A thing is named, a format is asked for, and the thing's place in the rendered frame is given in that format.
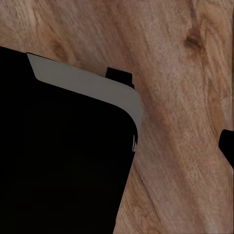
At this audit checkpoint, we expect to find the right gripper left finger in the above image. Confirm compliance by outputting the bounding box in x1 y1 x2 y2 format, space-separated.
0 130 25 188

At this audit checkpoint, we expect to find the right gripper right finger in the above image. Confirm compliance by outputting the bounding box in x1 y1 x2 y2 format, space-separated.
218 130 234 169

